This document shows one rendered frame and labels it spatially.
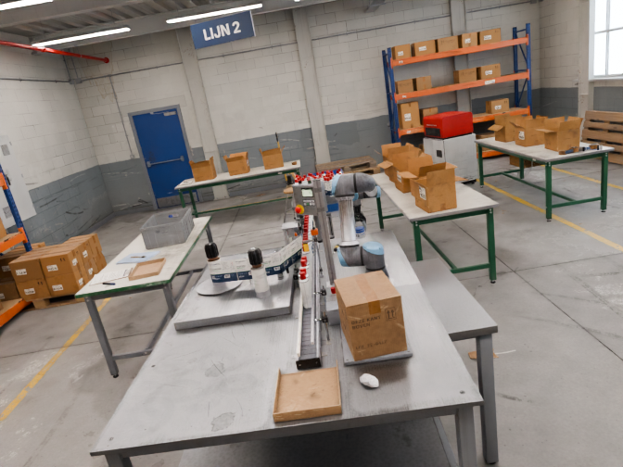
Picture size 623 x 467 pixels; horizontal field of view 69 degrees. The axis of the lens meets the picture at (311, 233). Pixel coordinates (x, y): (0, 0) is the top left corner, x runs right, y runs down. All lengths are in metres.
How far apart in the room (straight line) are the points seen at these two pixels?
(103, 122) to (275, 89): 3.77
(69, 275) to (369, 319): 4.73
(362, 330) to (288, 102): 8.50
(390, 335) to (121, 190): 9.53
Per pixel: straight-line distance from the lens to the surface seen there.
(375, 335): 2.02
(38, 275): 6.37
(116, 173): 11.05
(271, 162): 8.15
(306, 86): 10.13
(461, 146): 8.08
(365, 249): 2.61
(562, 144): 6.41
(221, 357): 2.36
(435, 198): 4.19
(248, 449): 2.75
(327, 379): 2.02
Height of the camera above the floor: 2.00
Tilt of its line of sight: 17 degrees down
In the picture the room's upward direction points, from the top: 10 degrees counter-clockwise
